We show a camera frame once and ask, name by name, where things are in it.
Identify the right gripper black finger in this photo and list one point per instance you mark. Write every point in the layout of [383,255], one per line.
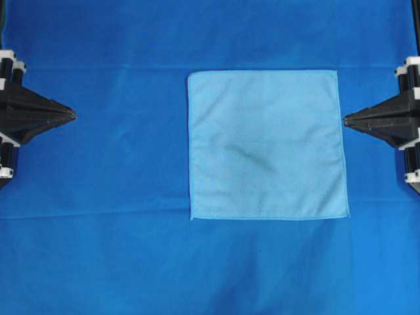
[396,107]
[395,132]

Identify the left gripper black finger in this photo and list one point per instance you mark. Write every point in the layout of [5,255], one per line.
[21,98]
[20,128]

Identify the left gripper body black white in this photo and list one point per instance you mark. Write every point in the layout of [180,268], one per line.
[12,72]

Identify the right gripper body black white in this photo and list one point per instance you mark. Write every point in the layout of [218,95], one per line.
[408,80]

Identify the light blue towel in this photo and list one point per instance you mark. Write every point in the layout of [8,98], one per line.
[266,145]

